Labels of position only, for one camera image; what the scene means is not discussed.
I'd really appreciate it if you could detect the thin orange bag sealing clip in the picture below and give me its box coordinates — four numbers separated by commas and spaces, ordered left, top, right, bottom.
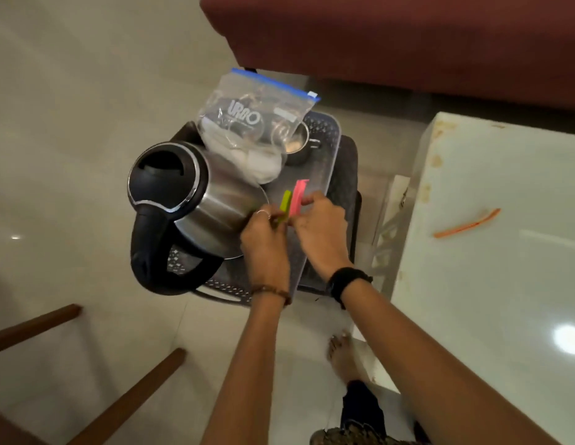
432, 208, 501, 239

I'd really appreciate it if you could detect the black braided wristband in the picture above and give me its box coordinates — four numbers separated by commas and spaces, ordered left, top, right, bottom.
326, 266, 374, 310

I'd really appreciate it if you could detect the black plastic stool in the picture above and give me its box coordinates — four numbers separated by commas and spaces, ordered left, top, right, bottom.
296, 133, 362, 295

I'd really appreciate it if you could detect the person's right forearm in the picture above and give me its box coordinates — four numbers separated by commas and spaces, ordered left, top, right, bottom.
341, 280, 562, 445

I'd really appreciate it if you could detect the person's right foot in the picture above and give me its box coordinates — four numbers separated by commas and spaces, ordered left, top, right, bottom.
326, 332, 365, 385

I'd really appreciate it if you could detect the brown beaded bracelet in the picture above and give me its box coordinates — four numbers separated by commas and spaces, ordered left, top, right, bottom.
249, 284, 293, 307

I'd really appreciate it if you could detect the person's right hand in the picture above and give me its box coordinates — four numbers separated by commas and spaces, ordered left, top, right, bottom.
287, 190, 356, 283

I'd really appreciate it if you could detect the brown wooden chair leg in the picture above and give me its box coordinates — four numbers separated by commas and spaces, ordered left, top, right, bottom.
64, 348, 187, 445
0, 304, 82, 357

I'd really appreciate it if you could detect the grey plastic basket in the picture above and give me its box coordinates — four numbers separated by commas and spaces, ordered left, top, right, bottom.
169, 111, 342, 307

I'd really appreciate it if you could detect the person's left forearm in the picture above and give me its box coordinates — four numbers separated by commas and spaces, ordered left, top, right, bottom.
202, 294, 288, 445

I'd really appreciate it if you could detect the red fabric sofa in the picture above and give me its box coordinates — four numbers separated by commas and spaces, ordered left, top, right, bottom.
199, 0, 575, 112

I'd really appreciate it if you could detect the white glossy table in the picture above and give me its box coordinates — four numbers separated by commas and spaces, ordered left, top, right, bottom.
390, 111, 575, 445

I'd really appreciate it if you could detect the steel electric kettle black handle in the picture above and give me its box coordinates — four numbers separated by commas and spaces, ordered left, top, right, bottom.
126, 141, 271, 296

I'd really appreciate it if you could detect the clear plastic zip bag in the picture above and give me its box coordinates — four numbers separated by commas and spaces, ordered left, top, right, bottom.
196, 67, 322, 186

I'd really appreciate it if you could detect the person's left hand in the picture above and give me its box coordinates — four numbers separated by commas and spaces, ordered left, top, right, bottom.
239, 209, 293, 297

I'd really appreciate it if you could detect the dark gold patterned garment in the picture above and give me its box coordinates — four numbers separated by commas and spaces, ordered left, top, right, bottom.
309, 379, 432, 445

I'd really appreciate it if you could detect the green bag sealing clip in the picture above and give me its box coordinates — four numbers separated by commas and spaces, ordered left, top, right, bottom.
273, 189, 293, 226

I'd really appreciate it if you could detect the pink bag sealing clip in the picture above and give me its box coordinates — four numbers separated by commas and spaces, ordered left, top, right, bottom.
289, 179, 312, 218

